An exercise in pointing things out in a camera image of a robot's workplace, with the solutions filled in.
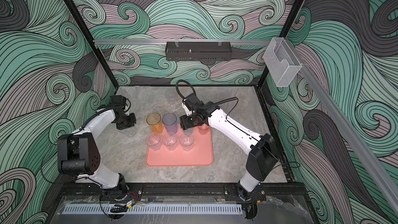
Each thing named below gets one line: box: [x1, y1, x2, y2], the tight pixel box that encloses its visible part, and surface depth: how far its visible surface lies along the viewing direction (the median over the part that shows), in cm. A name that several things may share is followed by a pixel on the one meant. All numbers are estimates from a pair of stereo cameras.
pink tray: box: [145, 123, 214, 167], surface depth 89 cm
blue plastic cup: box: [162, 112, 178, 135], surface depth 87 cm
